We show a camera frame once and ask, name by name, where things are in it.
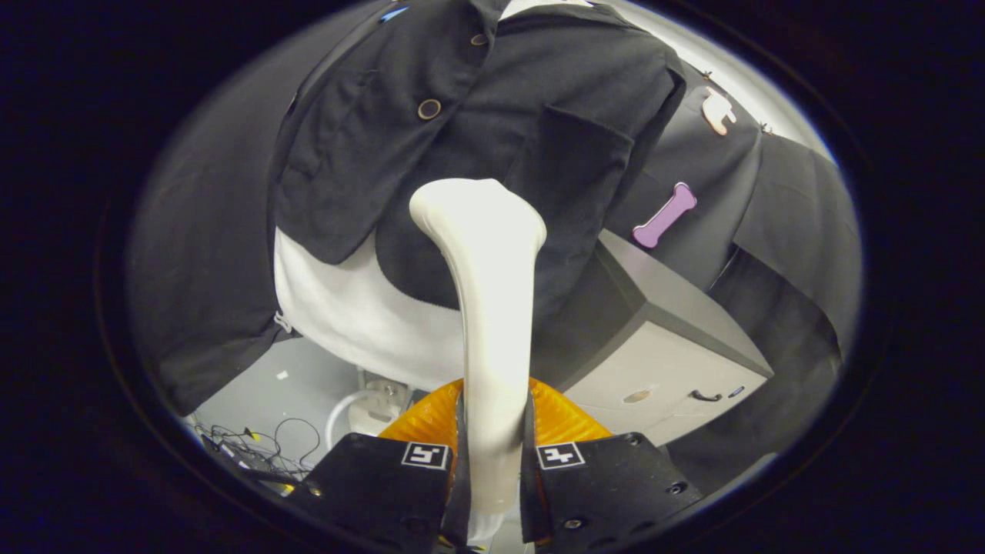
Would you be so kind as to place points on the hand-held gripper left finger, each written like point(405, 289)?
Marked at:
point(369, 485)

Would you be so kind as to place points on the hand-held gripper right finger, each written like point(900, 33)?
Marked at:
point(616, 485)

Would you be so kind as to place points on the white garment steamer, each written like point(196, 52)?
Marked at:
point(492, 269)

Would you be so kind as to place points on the black suit jacket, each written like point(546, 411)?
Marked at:
point(539, 77)

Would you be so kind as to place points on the grey cabinet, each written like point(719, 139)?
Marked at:
point(669, 362)

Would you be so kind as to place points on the white plastic clip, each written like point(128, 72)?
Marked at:
point(283, 322)

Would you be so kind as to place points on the black backdrop cloth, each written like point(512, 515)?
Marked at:
point(200, 269)

